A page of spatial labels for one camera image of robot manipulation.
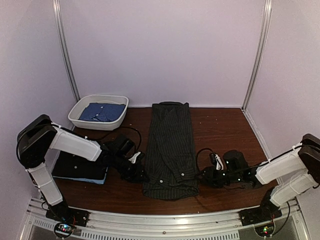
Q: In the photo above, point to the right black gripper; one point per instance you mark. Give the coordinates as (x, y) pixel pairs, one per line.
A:
(210, 177)

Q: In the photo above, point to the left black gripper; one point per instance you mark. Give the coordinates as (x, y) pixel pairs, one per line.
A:
(136, 174)

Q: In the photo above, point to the dark pinstriped long sleeve shirt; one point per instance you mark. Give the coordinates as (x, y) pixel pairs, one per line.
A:
(170, 160)

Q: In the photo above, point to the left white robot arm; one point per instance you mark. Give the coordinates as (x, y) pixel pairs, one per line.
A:
(47, 151)

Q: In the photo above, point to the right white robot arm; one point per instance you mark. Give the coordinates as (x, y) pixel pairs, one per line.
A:
(302, 161)

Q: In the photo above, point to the folded black shirt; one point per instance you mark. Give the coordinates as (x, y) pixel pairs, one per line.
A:
(75, 167)

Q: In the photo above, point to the white plastic basin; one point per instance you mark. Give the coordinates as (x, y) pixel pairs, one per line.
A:
(78, 108)

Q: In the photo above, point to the blue patterned shirt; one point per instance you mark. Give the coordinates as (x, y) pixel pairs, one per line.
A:
(102, 112)

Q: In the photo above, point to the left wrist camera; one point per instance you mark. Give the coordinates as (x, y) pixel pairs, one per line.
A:
(138, 156)

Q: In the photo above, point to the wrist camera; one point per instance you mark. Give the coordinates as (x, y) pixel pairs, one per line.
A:
(138, 156)
(216, 161)

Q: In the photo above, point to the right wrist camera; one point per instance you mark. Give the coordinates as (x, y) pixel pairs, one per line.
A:
(216, 161)

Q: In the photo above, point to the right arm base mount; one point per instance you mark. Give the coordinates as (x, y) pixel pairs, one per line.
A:
(262, 217)

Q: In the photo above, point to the aluminium front rail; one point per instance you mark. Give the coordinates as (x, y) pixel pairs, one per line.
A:
(221, 225)

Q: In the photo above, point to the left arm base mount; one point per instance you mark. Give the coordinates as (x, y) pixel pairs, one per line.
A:
(68, 219)

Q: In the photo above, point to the right aluminium frame post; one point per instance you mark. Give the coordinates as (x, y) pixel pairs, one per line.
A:
(264, 31)

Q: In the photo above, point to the aluminium frame post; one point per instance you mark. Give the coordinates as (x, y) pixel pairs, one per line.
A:
(64, 49)
(264, 31)

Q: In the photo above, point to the left aluminium frame post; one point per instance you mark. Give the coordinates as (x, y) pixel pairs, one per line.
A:
(64, 49)

